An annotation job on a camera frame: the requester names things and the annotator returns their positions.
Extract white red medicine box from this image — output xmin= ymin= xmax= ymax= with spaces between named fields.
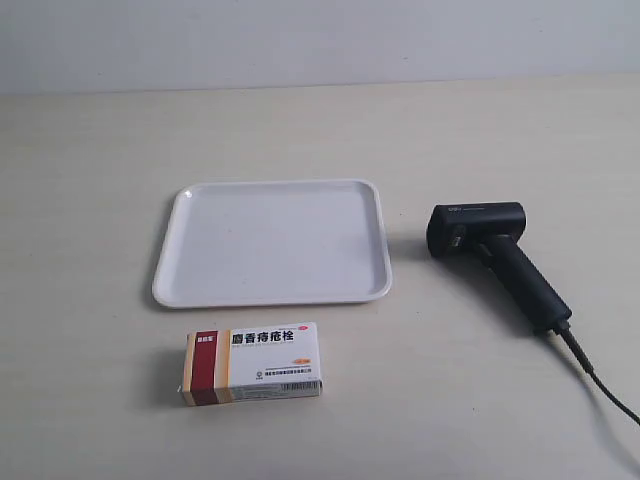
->
xmin=180 ymin=322 xmax=323 ymax=406

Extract black handheld barcode scanner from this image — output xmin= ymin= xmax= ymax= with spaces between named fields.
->
xmin=426 ymin=202 xmax=572 ymax=335

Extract white plastic tray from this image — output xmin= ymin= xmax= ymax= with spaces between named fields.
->
xmin=151 ymin=179 xmax=392 ymax=309

